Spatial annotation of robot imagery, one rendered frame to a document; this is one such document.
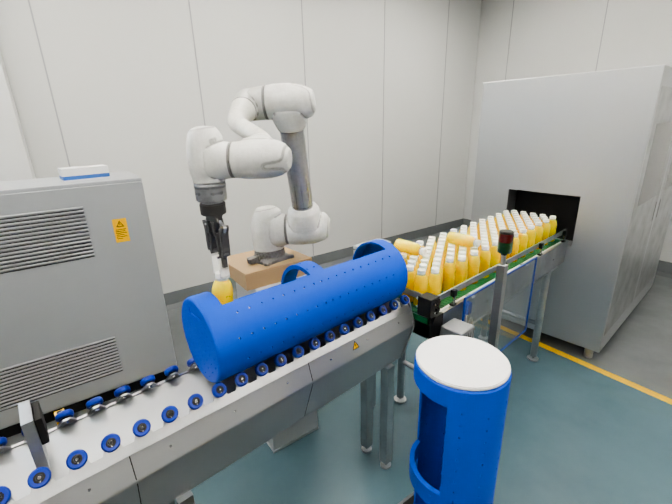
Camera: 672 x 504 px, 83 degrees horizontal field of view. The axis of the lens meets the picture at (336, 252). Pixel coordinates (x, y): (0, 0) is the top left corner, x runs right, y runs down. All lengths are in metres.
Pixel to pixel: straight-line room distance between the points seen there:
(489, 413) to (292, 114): 1.24
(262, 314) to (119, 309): 1.69
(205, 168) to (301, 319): 0.57
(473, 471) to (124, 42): 3.77
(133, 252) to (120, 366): 0.78
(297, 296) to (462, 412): 0.61
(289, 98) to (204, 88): 2.54
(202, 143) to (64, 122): 2.79
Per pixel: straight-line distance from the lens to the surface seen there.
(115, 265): 2.71
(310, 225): 1.81
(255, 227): 1.89
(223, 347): 1.18
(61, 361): 2.92
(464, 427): 1.24
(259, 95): 1.61
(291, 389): 1.42
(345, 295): 1.41
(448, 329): 1.78
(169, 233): 4.04
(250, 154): 1.08
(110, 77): 3.91
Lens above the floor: 1.73
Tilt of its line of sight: 19 degrees down
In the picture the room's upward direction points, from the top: 2 degrees counter-clockwise
